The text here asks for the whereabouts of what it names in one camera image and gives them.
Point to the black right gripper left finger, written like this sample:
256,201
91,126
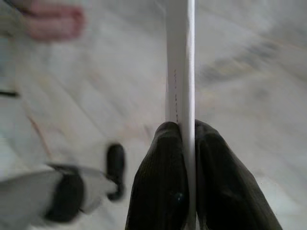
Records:
158,182

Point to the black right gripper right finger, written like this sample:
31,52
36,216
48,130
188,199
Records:
230,187

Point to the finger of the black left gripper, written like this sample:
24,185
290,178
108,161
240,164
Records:
116,160

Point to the white paper card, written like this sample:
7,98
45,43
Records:
189,72

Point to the person's bare foot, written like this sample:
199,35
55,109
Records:
57,21

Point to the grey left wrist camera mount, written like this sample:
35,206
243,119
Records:
96,189

